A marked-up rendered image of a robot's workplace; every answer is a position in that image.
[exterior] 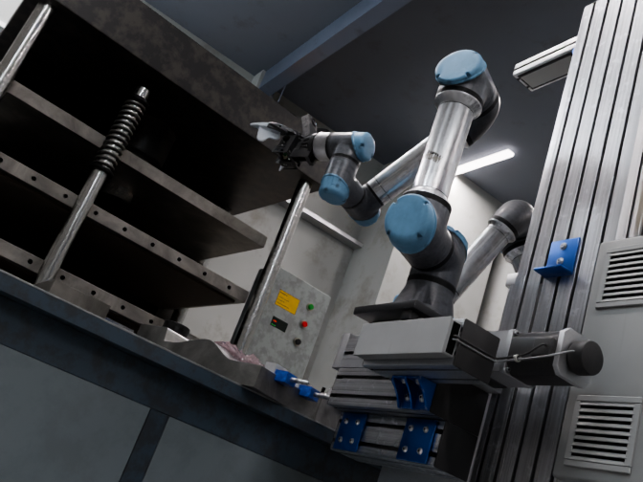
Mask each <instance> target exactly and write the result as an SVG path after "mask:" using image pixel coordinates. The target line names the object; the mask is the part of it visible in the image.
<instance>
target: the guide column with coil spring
mask: <svg viewBox="0 0 643 482"><path fill-rule="evenodd" d="M133 94H137V95H139V96H141V97H143V98H144V99H145V100H147V99H148V97H149V96H150V92H149V91H148V90H147V89H146V88H144V87H143V86H137V87H136V88H135V90H134V92H133ZM127 104H128V105H133V106H135V107H137V108H139V109H140V110H141V111H142V110H143V108H142V107H141V106H140V105H138V104H136V103H133V102H128V103H127ZM124 109H125V110H130V111H132V112H134V113H136V114H137V115H139V116H140V114H141V113H140V112H139V111H137V110H135V109H133V108H130V107H125V108H124ZM122 115H126V116H129V117H131V118H133V119H135V120H137V119H138V118H137V117H136V116H134V115H132V114H130V113H127V112H122ZM119 120H124V121H128V122H130V123H132V124H133V125H134V124H135V122H134V121H133V120H131V119H128V118H124V117H120V118H119ZM117 124H119V125H123V126H125V127H127V128H129V129H130V130H132V127H131V126H130V125H128V124H126V123H124V122H120V121H118V122H117ZM114 129H117V130H120V131H122V132H124V133H126V134H127V135H128V136H129V134H130V133H129V132H128V131H127V130H125V129H123V128H121V127H115V128H114ZM111 134H112V135H117V136H120V137H122V138H123V139H125V140H127V137H126V136H125V135H123V134H121V133H118V132H112V133H111ZM108 140H113V141H116V142H119V143H121V144H122V145H124V144H125V142H123V141H122V140H120V139H117V138H114V137H109V139H108ZM106 144H109V145H112V146H115V147H117V148H118V149H119V150H122V147H120V146H119V145H117V144H115V143H113V142H107V143H106ZM103 150H108V151H111V152H113V153H115V154H117V155H118V156H119V154H120V152H118V151H117V150H115V149H113V148H110V147H104V148H103ZM100 154H101V155H104V156H107V157H110V158H112V159H113V160H115V161H116V160H117V158H116V157H115V156H113V155H111V154H109V153H106V152H101V153H100ZM98 160H100V161H104V162H107V163H109V164H111V165H114V163H113V162H112V161H110V160H108V159H105V158H98ZM107 176H108V175H107V174H106V173H105V172H104V171H103V170H101V169H98V168H93V169H92V171H91V173H90V175H89V177H88V178H87V180H86V182H85V184H84V186H83V188H82V190H81V192H80V193H79V195H78V197H77V199H76V201H75V203H74V205H73V206H72V208H71V210H70V212H69V214H68V216H67V218H66V220H65V222H64V223H63V225H62V227H61V229H60V231H59V233H58V235H57V237H56V238H55V241H54V243H53V245H52V246H51V248H50V250H49V251H48V253H47V255H46V257H45V259H44V261H43V263H42V265H41V267H40V268H39V270H38V272H37V274H36V276H35V278H34V280H33V282H32V284H33V285H34V284H36V283H40V282H45V281H49V280H53V279H55V276H56V274H57V272H58V270H59V268H60V266H61V264H62V262H63V260H64V259H65V257H66V255H67V253H68V251H69V250H70V248H71V246H72V244H73V242H74V240H75V238H76V236H77V235H78V232H79V230H80V228H81V226H82V224H83V222H84V220H85V218H86V216H87V214H88V213H89V211H90V209H91V207H92V206H93V204H94V202H95V200H96V198H97V196H98V194H99V192H100V190H101V188H102V186H103V184H104V182H105V180H106V178H107Z"/></svg>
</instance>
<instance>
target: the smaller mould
mask: <svg viewBox="0 0 643 482"><path fill-rule="evenodd" d="M34 286H36V287H38V288H41V289H43V290H45V291H47V292H49V293H51V294H53V295H55V296H58V297H60V298H62V299H64V300H67V301H69V302H71V303H73V304H75V305H77V306H78V307H80V308H82V309H84V310H86V311H88V312H91V313H93V314H95V315H97V316H99V317H101V318H104V319H105V318H106V316H107V314H108V312H109V309H110V307H111V306H110V305H108V304H106V303H104V302H102V301H100V300H98V299H96V298H94V297H92V296H89V295H87V294H85V293H83V292H81V291H79V290H77V289H75V288H73V287H71V286H69V285H67V284H65V283H63V282H61V281H59V280H57V279H53V280H49V281H45V282H40V283H36V284H34Z"/></svg>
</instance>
